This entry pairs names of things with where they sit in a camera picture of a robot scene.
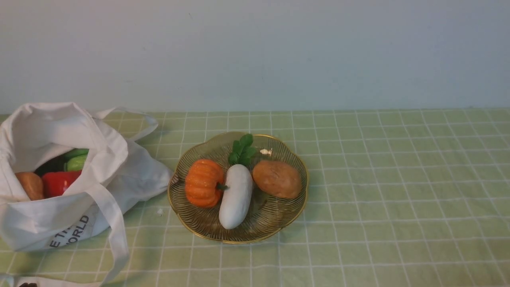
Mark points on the red toy bell pepper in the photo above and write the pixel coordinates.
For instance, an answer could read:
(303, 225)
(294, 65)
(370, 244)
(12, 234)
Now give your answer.
(56, 183)

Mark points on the white cloth tote bag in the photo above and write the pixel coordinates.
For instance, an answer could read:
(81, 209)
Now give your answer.
(118, 173)

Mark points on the brown toy potato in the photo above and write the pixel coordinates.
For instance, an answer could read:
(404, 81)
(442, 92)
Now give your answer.
(277, 178)

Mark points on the white toy radish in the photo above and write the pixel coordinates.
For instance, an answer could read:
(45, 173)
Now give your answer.
(239, 183)

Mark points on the orange toy pumpkin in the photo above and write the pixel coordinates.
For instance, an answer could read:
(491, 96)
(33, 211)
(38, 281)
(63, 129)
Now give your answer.
(205, 183)

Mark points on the green toy vegetable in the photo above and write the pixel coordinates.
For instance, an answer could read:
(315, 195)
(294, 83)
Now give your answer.
(75, 159)

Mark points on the dark purple toy eggplant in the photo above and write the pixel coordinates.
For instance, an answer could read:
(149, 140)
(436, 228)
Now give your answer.
(54, 165)

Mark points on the gold wire basket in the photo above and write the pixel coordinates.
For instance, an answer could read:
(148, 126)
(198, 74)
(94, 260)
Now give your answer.
(267, 214)

